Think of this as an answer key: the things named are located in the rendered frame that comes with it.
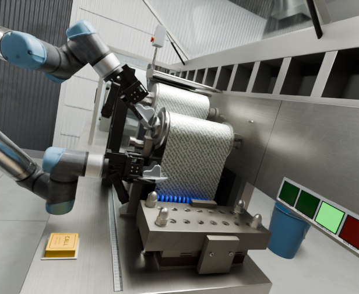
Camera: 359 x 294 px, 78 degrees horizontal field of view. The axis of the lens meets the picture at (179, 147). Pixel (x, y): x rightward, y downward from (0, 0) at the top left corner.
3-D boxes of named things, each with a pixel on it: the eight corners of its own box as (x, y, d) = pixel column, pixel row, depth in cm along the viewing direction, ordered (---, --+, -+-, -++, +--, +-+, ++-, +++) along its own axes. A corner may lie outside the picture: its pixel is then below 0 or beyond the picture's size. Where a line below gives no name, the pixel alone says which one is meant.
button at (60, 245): (49, 240, 62) (50, 232, 61) (77, 240, 64) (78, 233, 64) (44, 258, 55) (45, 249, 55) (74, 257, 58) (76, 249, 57)
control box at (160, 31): (148, 45, 122) (152, 25, 121) (159, 48, 125) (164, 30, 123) (151, 42, 116) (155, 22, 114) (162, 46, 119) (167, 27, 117)
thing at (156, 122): (155, 135, 71) (148, 139, 78) (161, 136, 72) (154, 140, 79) (157, 113, 73) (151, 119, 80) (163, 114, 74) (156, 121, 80)
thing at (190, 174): (152, 197, 76) (165, 145, 72) (211, 202, 85) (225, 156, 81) (152, 198, 75) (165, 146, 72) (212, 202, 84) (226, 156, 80)
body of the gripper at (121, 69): (150, 95, 71) (126, 62, 66) (129, 112, 70) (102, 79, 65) (146, 94, 77) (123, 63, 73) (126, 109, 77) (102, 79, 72)
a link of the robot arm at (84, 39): (68, 35, 67) (90, 17, 65) (94, 67, 71) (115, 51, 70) (57, 34, 60) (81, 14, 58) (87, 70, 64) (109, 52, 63)
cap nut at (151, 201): (144, 201, 69) (147, 188, 68) (155, 202, 71) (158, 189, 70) (145, 207, 66) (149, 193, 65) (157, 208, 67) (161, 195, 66)
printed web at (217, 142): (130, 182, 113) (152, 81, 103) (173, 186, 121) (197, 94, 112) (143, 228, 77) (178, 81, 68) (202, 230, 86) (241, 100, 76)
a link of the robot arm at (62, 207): (55, 197, 73) (59, 165, 71) (79, 210, 69) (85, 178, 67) (30, 205, 66) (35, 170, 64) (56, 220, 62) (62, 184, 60)
